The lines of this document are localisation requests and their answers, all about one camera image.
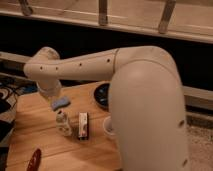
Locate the small clear bottle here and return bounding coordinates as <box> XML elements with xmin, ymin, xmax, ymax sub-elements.
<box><xmin>56</xmin><ymin>110</ymin><xmax>72</xmax><ymax>136</ymax></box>

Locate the wooden table board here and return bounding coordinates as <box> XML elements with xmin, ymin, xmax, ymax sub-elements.
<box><xmin>6</xmin><ymin>82</ymin><xmax>121</xmax><ymax>171</ymax></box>

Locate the blue sponge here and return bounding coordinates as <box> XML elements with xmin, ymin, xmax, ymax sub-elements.
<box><xmin>51</xmin><ymin>96</ymin><xmax>71</xmax><ymax>111</ymax></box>

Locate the dark cables and clutter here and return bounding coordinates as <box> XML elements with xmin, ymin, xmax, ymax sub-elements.
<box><xmin>0</xmin><ymin>76</ymin><xmax>41</xmax><ymax>171</ymax></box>

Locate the dark red object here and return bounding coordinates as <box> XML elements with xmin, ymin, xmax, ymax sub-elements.
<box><xmin>26</xmin><ymin>149</ymin><xmax>41</xmax><ymax>171</ymax></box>

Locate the metal railing post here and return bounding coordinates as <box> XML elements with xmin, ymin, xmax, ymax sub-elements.
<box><xmin>98</xmin><ymin>0</ymin><xmax>108</xmax><ymax>26</ymax></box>
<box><xmin>158</xmin><ymin>0</ymin><xmax>176</xmax><ymax>34</ymax></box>
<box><xmin>18</xmin><ymin>0</ymin><xmax>33</xmax><ymax>16</ymax></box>

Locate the metal railing post middle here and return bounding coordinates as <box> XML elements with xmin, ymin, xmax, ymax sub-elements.
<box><xmin>98</xmin><ymin>0</ymin><xmax>108</xmax><ymax>26</ymax></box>

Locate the metal railing post right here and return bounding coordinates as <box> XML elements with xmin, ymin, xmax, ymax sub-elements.
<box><xmin>158</xmin><ymin>0</ymin><xmax>176</xmax><ymax>34</ymax></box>

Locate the clear plastic cup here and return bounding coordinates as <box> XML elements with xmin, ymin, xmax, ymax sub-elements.
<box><xmin>103</xmin><ymin>116</ymin><xmax>115</xmax><ymax>139</ymax></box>

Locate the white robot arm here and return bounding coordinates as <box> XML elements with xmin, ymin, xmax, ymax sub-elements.
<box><xmin>24</xmin><ymin>46</ymin><xmax>190</xmax><ymax>171</ymax></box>

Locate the black round bowl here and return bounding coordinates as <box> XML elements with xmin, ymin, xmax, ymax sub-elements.
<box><xmin>93</xmin><ymin>83</ymin><xmax>110</xmax><ymax>110</ymax></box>

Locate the metal railing post left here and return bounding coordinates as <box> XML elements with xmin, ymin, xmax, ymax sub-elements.
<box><xmin>18</xmin><ymin>0</ymin><xmax>33</xmax><ymax>16</ymax></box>

